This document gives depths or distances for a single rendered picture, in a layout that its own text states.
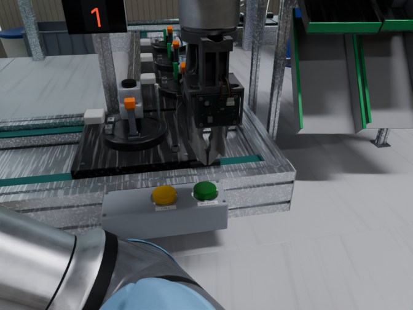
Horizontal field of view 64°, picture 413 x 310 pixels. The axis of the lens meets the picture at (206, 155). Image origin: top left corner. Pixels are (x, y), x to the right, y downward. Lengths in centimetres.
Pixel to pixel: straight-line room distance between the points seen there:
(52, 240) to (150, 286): 12
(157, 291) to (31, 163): 63
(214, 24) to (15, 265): 31
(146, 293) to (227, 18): 30
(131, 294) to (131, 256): 8
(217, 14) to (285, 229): 43
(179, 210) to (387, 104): 53
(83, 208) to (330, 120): 53
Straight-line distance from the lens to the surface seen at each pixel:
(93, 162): 67
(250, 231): 65
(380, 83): 85
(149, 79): 104
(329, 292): 60
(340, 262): 64
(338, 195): 79
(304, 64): 79
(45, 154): 85
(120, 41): 188
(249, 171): 63
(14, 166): 83
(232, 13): 41
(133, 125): 67
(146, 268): 33
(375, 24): 70
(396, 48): 91
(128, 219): 55
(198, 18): 40
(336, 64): 81
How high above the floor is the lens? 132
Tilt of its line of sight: 32 degrees down
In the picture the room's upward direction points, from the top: straight up
